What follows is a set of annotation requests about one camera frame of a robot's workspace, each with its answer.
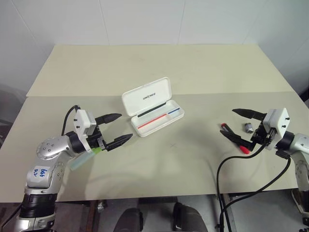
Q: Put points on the white plastic pencil case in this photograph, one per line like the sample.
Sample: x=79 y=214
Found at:
x=144 y=97

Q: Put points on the small grey sharpener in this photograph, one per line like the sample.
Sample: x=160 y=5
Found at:
x=248 y=127

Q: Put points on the red and black marker pen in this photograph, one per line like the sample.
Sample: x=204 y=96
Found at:
x=244 y=149

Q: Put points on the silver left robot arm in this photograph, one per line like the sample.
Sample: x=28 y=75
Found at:
x=48 y=148

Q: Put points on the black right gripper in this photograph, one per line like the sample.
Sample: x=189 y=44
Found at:
x=262 y=135

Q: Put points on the small metal table bracket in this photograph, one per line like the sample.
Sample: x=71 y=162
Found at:
x=102 y=206

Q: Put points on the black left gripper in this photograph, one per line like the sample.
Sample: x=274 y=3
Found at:
x=96 y=140

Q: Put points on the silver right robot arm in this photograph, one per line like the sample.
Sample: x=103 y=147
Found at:
x=300 y=145

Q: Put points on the dark rounded shape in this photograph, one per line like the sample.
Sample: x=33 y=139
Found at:
x=186 y=217
x=130 y=220

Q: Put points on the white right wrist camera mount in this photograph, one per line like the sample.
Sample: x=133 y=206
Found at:
x=277 y=120

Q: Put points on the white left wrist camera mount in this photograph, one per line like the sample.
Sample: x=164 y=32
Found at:
x=80 y=125

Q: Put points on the green stick with translucent cap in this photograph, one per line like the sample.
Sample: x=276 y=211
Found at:
x=80 y=162

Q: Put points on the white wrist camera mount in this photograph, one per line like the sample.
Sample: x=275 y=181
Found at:
x=80 y=125
x=277 y=120

